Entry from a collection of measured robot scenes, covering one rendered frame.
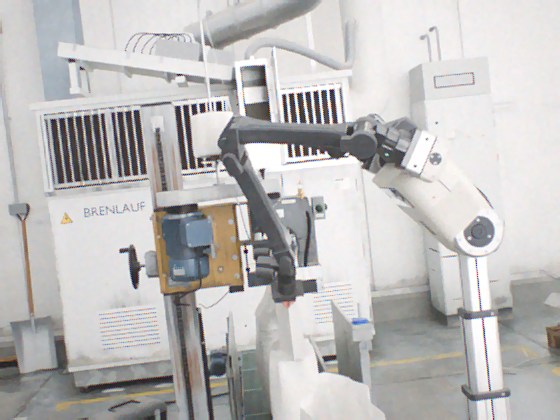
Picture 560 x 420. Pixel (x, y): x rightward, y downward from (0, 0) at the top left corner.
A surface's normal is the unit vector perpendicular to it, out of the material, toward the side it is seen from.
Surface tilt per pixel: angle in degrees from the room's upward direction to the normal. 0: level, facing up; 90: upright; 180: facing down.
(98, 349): 90
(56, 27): 90
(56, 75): 90
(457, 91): 90
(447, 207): 115
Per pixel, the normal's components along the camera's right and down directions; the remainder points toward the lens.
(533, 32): 0.06, 0.04
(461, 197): 0.45, 0.42
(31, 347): 0.03, -0.19
